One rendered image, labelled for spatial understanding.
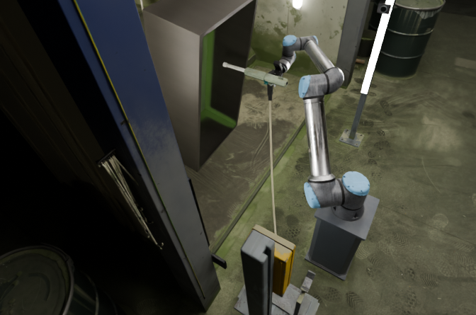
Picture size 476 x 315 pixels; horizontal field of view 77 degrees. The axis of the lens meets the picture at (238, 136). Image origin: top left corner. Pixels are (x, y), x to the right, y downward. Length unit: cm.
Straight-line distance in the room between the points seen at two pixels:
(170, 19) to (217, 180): 165
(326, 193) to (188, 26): 112
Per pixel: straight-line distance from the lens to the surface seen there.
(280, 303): 154
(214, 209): 265
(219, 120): 270
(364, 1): 348
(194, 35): 151
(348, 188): 174
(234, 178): 281
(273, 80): 200
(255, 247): 70
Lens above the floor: 228
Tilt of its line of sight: 45 degrees down
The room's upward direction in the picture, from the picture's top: 5 degrees counter-clockwise
